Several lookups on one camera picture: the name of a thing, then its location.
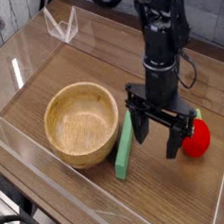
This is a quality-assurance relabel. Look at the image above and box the wooden bowl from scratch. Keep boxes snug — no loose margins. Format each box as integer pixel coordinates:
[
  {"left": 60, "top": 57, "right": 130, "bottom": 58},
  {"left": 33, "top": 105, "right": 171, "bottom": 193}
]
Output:
[{"left": 44, "top": 81, "right": 119, "bottom": 169}]

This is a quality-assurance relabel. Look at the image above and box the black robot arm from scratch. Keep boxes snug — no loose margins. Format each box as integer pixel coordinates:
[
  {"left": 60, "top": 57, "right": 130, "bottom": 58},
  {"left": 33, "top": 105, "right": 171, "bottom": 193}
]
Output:
[{"left": 92, "top": 0, "right": 197, "bottom": 159}]

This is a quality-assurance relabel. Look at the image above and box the red toy fruit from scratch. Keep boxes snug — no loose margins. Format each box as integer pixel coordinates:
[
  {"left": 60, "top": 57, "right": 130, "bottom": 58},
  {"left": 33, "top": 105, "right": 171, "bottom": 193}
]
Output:
[{"left": 181, "top": 108, "right": 211, "bottom": 158}]

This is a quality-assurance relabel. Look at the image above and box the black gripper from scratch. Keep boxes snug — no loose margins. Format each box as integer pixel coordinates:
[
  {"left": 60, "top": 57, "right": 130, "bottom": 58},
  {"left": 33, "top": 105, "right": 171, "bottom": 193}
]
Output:
[{"left": 126, "top": 83, "right": 197, "bottom": 159}]

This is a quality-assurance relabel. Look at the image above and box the green rectangular block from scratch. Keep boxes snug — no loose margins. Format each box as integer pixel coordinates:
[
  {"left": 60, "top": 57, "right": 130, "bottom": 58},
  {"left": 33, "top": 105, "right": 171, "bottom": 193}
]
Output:
[{"left": 114, "top": 111, "right": 133, "bottom": 180}]

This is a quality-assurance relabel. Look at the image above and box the clear acrylic front wall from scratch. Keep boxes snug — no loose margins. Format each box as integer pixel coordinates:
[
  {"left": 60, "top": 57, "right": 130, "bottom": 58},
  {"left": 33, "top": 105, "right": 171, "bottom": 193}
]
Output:
[{"left": 0, "top": 116, "right": 152, "bottom": 224}]

